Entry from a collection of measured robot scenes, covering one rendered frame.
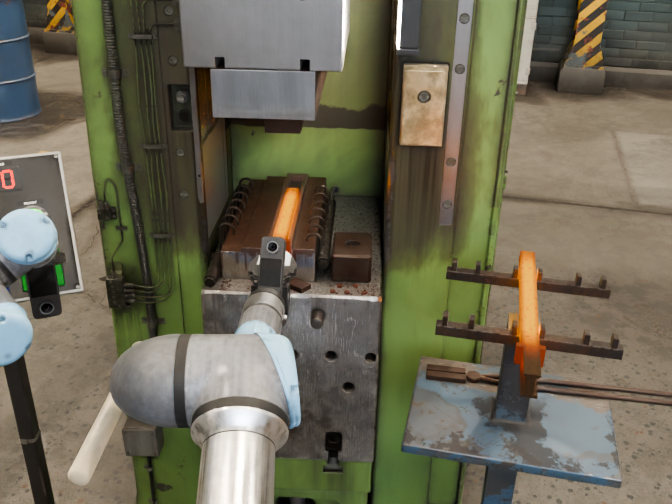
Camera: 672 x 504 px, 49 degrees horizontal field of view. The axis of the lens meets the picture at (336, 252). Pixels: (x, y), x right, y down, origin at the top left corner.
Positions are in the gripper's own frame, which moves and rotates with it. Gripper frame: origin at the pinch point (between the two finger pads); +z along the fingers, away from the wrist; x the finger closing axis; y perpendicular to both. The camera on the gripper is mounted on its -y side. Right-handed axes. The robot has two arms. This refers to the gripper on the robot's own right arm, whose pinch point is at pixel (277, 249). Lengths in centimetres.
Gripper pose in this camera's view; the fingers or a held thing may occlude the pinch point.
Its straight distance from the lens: 152.9
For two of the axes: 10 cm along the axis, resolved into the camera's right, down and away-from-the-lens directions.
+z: 0.5, -4.4, 8.9
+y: -0.2, 8.9, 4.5
